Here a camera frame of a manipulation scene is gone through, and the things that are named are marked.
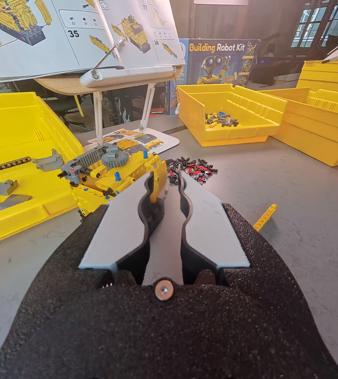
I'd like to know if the yellow lego robot model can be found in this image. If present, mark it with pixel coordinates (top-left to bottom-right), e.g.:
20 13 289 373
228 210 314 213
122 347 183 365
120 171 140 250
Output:
58 143 168 222

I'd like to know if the wide grey curved lego panel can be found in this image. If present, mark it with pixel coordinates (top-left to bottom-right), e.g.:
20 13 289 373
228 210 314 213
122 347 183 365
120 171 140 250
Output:
0 179 19 195

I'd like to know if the paned window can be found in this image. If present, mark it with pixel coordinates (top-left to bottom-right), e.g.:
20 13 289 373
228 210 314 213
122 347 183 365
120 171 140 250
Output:
290 1 338 48

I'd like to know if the instruction booklet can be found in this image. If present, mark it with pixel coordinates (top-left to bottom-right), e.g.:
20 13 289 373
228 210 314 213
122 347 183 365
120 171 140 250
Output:
0 0 186 84

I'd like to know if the long grey lego panel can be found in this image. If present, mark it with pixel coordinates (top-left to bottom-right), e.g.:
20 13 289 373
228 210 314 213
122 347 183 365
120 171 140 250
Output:
0 194 32 211

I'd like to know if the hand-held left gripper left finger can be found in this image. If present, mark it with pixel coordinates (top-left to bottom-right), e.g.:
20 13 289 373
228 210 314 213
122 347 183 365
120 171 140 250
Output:
78 171 155 271

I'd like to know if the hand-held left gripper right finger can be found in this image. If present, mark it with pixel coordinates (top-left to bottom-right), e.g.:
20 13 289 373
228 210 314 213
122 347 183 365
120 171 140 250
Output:
178 171 251 270

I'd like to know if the yellow bin with large parts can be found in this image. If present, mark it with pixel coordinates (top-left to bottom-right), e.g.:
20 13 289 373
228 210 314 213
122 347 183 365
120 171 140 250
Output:
0 92 84 250

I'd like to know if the yellow bin with small parts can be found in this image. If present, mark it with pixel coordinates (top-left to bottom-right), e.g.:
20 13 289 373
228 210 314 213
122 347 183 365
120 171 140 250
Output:
177 84 288 147

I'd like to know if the long black lego strip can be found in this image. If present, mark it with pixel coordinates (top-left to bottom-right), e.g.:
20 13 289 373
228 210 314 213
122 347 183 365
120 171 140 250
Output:
0 156 40 178

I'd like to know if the blue robot kit box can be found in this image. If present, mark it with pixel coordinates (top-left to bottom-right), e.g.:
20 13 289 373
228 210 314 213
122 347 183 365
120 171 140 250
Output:
166 38 261 115

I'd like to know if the pile of small lego parts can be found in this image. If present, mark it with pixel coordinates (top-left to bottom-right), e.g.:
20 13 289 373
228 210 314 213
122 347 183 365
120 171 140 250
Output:
204 111 240 128

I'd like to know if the long yellow lego beam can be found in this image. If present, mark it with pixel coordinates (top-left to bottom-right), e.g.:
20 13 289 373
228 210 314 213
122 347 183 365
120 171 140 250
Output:
252 204 277 232

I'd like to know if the grey curved panel with clip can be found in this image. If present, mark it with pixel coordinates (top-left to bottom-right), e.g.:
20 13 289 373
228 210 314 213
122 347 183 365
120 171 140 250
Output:
32 149 64 172

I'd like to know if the pile of lego pins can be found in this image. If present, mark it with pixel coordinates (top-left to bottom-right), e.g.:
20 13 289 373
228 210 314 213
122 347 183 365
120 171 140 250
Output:
165 156 218 185

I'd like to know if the yellow sticker sheet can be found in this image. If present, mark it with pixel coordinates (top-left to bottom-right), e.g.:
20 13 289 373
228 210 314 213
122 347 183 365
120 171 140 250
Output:
87 128 166 155

